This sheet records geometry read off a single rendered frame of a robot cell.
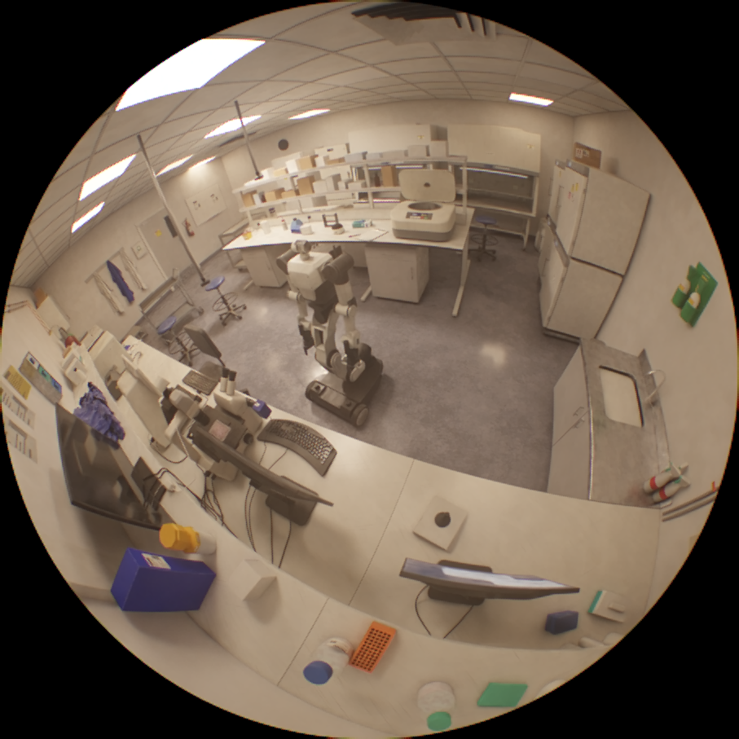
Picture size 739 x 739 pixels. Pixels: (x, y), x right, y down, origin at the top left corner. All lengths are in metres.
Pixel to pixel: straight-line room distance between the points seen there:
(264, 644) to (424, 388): 2.19
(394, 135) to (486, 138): 1.53
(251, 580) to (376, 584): 0.64
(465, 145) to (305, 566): 5.16
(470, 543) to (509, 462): 1.10
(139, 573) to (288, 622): 0.40
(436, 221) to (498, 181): 2.38
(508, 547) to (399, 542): 0.49
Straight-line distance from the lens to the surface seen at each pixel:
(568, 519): 1.46
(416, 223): 2.65
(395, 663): 0.80
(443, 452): 2.12
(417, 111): 5.59
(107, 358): 3.54
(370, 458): 1.32
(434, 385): 2.42
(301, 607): 0.80
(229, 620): 0.93
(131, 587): 0.77
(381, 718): 0.91
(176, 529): 0.81
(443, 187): 2.98
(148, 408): 1.91
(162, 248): 7.40
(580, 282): 2.84
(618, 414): 1.98
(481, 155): 4.75
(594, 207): 2.59
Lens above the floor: 1.98
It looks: 50 degrees down
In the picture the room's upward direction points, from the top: 13 degrees counter-clockwise
